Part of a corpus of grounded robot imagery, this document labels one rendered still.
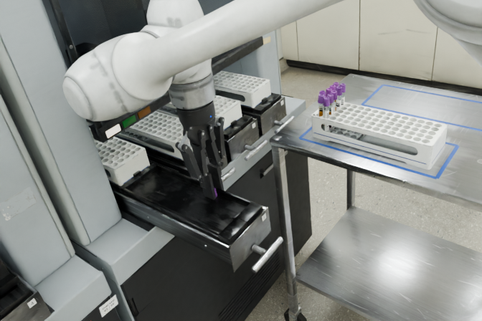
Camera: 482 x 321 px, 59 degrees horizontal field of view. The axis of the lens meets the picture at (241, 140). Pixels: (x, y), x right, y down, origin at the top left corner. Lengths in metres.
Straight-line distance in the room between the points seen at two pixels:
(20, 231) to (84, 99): 0.39
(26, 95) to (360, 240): 1.16
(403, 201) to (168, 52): 1.75
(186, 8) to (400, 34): 2.45
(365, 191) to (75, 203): 1.55
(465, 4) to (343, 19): 2.95
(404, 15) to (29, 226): 2.59
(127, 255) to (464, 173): 0.75
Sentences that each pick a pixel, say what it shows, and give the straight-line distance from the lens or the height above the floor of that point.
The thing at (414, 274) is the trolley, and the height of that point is 0.28.
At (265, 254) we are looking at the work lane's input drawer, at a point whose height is 0.75.
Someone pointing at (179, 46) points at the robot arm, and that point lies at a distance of 0.58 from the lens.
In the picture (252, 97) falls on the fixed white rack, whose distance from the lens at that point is 1.27.
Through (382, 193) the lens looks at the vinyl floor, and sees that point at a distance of 2.23.
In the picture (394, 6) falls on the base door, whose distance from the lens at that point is 3.06.
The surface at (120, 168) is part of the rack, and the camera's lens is 1.06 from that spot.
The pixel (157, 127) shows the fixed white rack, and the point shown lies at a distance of 1.18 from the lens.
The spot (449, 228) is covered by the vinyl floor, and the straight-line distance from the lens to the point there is 2.10.
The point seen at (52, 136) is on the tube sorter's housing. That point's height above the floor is 1.02.
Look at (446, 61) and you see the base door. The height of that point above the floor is 0.23.
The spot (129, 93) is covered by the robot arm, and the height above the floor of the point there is 1.17.
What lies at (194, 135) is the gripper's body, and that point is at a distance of 0.86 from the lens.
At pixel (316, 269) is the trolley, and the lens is 1.50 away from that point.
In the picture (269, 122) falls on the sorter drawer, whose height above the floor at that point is 0.76.
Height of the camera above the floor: 1.41
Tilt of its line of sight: 32 degrees down
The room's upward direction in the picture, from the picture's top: 9 degrees counter-clockwise
